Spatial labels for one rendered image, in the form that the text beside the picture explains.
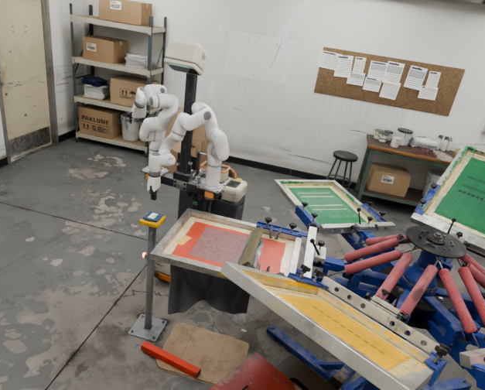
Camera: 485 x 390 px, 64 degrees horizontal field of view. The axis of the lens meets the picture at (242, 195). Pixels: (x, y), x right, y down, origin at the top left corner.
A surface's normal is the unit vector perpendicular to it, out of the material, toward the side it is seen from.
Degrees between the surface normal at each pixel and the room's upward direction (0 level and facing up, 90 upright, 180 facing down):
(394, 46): 90
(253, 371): 0
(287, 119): 90
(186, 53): 64
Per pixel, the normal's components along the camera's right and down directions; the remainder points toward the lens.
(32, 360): 0.14, -0.89
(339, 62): -0.22, 0.35
